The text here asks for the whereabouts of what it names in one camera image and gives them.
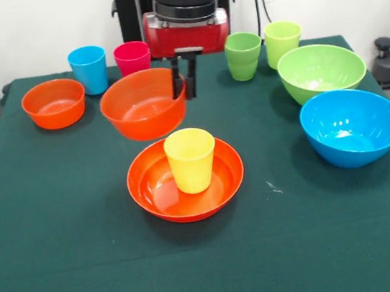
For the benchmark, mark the large orange bowl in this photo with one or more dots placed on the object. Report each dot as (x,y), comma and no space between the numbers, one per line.
(158,194)

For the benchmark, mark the yellow cup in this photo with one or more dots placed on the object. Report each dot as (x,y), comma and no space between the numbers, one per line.
(192,164)

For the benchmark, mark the lime green bowl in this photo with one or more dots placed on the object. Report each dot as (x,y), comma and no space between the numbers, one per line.
(319,70)

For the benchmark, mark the lime green cup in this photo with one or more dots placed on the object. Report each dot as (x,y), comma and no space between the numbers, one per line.
(280,45)

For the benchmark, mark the blue bowl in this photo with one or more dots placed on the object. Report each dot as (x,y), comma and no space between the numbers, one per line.
(352,127)

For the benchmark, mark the pink cup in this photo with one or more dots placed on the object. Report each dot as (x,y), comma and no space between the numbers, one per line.
(132,58)

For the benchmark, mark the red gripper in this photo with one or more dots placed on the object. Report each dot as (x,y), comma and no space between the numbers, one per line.
(187,36)

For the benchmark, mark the blue cup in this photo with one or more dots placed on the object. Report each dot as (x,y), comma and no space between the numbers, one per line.
(89,73)

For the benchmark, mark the dark green tablecloth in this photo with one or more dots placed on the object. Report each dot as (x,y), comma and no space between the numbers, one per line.
(211,260)

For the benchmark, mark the small orange bowl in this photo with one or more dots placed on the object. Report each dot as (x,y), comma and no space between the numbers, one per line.
(54,104)
(145,102)

